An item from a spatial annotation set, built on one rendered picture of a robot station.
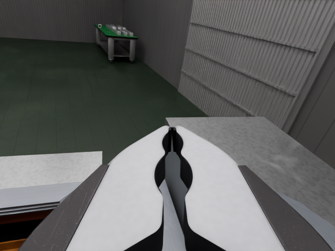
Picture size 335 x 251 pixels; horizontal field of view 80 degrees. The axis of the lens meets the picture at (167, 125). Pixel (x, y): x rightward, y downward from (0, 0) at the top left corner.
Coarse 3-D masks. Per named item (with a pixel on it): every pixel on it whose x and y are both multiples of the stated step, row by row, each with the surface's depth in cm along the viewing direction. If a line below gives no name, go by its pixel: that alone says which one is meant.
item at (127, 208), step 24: (144, 144) 10; (168, 144) 12; (120, 168) 9; (144, 168) 9; (96, 192) 8; (120, 192) 8; (144, 192) 8; (96, 216) 7; (120, 216) 7; (144, 216) 7; (72, 240) 6; (96, 240) 6; (120, 240) 6; (144, 240) 6
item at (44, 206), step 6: (36, 204) 74; (42, 204) 74; (48, 204) 75; (54, 204) 75; (0, 210) 71; (6, 210) 71; (12, 210) 71; (18, 210) 72; (24, 210) 73; (30, 210) 73; (36, 210) 73; (42, 210) 74; (48, 210) 75; (0, 216) 70
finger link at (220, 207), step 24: (192, 144) 10; (192, 168) 9; (216, 168) 9; (192, 192) 8; (216, 192) 8; (240, 192) 8; (192, 216) 7; (216, 216) 7; (240, 216) 7; (264, 216) 7; (192, 240) 6; (216, 240) 6; (240, 240) 6; (264, 240) 6
